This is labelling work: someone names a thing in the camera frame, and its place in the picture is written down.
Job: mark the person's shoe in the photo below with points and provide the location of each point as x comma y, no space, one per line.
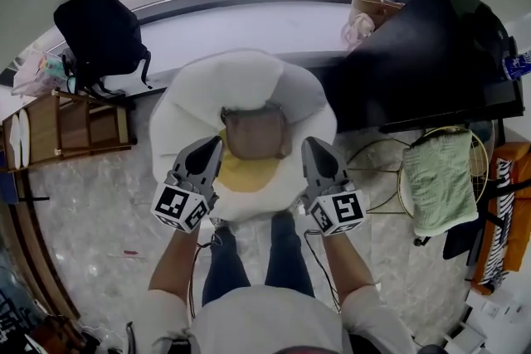
297,208
219,224

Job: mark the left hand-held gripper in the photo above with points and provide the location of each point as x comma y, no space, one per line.
178,205

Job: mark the person's white shirt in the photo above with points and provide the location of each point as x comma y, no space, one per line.
269,319

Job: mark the person's left leg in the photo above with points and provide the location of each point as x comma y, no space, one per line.
226,265

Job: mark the brown leather bag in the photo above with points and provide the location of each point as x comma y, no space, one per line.
253,132

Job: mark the brown paper bag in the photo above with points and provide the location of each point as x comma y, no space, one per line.
373,6

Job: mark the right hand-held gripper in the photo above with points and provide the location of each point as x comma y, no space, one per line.
338,213

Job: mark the person's left forearm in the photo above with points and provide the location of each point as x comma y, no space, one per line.
174,265

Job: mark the person's right shoe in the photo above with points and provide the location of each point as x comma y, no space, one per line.
297,208

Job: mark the person's leg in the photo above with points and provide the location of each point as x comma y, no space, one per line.
226,265
288,257

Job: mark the white egg-shaped beanbag chair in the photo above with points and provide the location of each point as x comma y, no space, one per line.
195,95

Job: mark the white storage boxes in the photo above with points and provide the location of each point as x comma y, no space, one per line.
493,311

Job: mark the black pouch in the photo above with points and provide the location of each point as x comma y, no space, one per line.
489,37

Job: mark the person's right forearm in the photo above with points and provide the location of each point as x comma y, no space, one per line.
348,265

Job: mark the white slipper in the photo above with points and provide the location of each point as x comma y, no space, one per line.
16,143
25,139

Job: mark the blue water bottle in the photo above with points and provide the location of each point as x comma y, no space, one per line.
516,66

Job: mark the black backpack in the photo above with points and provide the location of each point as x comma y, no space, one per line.
99,33

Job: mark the brown wooden counter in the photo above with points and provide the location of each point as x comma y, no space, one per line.
37,253

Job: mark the blue chair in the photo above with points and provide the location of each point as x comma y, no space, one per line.
8,186

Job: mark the person's left shoe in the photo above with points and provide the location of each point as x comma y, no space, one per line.
219,224

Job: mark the small red object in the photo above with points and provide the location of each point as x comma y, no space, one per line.
131,252

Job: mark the black and white striped cloth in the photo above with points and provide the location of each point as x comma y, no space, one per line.
500,219

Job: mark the black cabinet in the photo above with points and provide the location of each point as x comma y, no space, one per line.
415,66

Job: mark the white window ledge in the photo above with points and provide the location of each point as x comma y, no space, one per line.
232,33

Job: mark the wooden side table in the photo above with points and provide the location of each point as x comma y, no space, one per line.
45,124

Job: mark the orange couch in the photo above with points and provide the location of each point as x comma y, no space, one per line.
520,228

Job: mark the green knitted blanket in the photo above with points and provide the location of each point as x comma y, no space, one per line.
439,182

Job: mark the black office chair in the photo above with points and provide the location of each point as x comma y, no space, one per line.
460,240

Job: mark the pink plastic bag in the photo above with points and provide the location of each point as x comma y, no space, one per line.
29,74

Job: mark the person's right leg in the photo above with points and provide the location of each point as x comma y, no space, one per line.
288,257

